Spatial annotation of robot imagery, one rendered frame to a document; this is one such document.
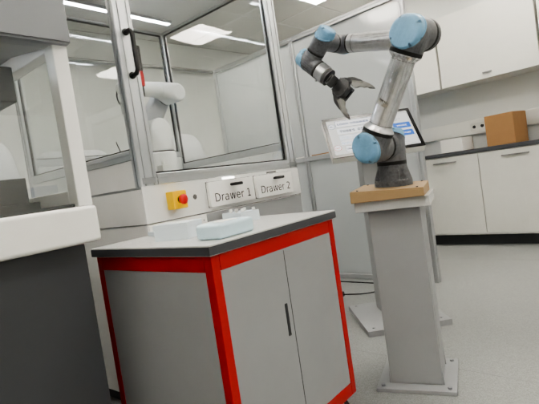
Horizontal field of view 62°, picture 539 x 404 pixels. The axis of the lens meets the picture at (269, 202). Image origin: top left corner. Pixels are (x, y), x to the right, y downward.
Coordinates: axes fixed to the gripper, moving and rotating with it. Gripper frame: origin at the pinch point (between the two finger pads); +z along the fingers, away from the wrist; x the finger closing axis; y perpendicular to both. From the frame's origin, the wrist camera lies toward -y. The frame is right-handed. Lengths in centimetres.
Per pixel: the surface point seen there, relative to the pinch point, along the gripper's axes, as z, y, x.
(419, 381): 86, 13, 70
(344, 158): -11, 67, 28
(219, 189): -26, -3, 66
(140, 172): -38, -41, 69
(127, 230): -32, -36, 93
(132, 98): -59, -42, 50
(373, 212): 29.8, 5.2, 29.6
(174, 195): -27, -30, 71
